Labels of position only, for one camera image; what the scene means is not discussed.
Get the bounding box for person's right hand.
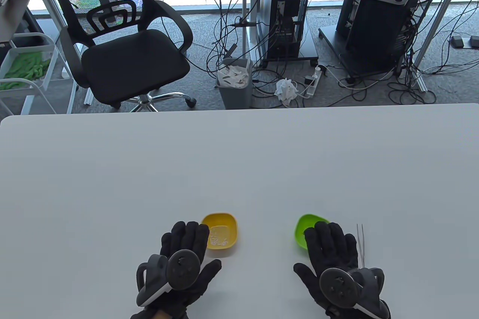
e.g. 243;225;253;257
293;221;391;319

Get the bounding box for person's left hand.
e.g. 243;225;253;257
131;221;222;319

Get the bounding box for metal tweezers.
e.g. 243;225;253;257
356;224;366;270

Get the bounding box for green small dish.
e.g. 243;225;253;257
295;214;330;250

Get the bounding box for pile of pale mung beans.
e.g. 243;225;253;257
210;226;229;246

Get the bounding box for yellow plastic bowl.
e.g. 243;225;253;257
201;213;238;250

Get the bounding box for black left hand controller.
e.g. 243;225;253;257
135;249;205;307

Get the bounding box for black hand controller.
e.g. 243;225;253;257
319;267;386;314
135;249;205;307

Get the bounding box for black right hand controller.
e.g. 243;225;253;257
319;267;386;314

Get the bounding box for grey trash bin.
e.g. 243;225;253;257
216;57;253;109

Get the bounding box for crumpled white paper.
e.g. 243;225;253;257
274;78;299;104

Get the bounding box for white power strip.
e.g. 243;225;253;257
304;65;323;98

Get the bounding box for black mesh office chair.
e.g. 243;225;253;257
37;0;197;112

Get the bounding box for black wheeled platform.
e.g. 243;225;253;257
319;27;408;84
258;16;319;70

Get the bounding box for black computer tower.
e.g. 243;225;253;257
261;0;310;61
336;0;375;41
346;0;437;73

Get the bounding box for heap of green pods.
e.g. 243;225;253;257
0;52;52;91

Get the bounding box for white utility trolley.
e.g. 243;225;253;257
0;33;78;116

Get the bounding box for grey side cabinet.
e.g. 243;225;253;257
0;0;36;43

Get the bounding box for silver aluminium frame leg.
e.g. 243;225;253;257
412;0;479;92

